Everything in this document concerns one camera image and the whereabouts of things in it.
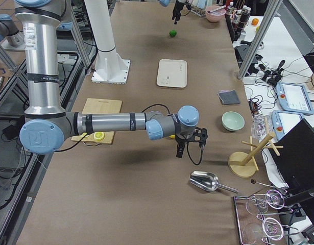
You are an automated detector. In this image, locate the pink bowl with ice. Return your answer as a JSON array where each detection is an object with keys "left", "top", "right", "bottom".
[{"left": 205, "top": 6, "right": 226, "bottom": 23}]

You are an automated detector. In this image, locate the aluminium frame post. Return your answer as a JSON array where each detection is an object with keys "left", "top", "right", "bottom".
[{"left": 237, "top": 0, "right": 282, "bottom": 80}]

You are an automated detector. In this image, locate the white camera post base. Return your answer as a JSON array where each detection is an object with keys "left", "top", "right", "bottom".
[{"left": 85, "top": 0, "right": 131, "bottom": 84}]

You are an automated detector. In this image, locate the wooden mug tree stand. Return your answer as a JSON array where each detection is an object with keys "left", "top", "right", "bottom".
[{"left": 228, "top": 132, "right": 284, "bottom": 178}]

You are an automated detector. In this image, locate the green lime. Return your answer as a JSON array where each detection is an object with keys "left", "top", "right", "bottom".
[{"left": 169, "top": 30, "right": 177, "bottom": 37}]

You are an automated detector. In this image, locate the mint green bowl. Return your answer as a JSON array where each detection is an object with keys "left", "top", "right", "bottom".
[{"left": 222, "top": 111, "right": 245, "bottom": 132}]

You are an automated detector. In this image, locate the blue cup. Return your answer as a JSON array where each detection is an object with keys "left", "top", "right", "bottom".
[{"left": 197, "top": 0, "right": 207, "bottom": 9}]

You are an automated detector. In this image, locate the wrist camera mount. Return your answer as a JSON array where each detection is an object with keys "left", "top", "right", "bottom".
[{"left": 192, "top": 127, "right": 208, "bottom": 151}]

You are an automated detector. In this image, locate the wine glass rack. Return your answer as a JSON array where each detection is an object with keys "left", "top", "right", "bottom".
[{"left": 233, "top": 189, "right": 301, "bottom": 244}]

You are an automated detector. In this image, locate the metal scoop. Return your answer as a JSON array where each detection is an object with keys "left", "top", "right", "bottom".
[{"left": 189, "top": 171, "right": 238, "bottom": 193}]

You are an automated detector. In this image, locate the black monitor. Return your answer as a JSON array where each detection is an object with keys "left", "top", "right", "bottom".
[{"left": 273, "top": 119, "right": 314, "bottom": 192}]

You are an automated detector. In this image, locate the grey folded cloth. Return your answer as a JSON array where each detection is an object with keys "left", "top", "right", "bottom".
[{"left": 218, "top": 90, "right": 240, "bottom": 105}]

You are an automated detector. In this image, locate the wooden cutting board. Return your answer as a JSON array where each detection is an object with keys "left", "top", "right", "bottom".
[{"left": 71, "top": 98, "right": 123, "bottom": 146}]

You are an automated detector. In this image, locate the lemon slice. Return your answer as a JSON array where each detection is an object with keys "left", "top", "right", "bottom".
[{"left": 93, "top": 132, "right": 105, "bottom": 141}]

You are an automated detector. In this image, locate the white rabbit tray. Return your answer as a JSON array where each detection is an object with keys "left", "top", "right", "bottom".
[{"left": 156, "top": 59, "right": 187, "bottom": 88}]

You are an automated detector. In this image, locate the teach pendant tablet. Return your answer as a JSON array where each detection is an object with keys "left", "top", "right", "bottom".
[
  {"left": 276, "top": 82, "right": 314, "bottom": 115},
  {"left": 271, "top": 110, "right": 304, "bottom": 140}
]

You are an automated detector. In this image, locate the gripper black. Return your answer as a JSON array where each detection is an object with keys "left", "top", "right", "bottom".
[
  {"left": 172, "top": 0, "right": 185, "bottom": 25},
  {"left": 176, "top": 134, "right": 190, "bottom": 157}
]

